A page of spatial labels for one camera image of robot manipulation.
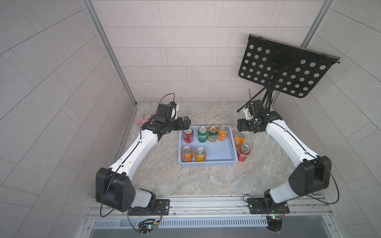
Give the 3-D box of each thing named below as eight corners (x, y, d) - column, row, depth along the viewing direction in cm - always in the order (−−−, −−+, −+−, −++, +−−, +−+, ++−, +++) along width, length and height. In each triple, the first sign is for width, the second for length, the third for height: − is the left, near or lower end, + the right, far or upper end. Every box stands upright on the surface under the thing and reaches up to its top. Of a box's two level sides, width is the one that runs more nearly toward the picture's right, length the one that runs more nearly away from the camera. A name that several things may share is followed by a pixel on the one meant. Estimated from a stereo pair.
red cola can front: (236, 161, 88) (240, 154, 80) (234, 152, 92) (238, 144, 84) (246, 161, 88) (251, 154, 80) (244, 152, 92) (249, 144, 84)
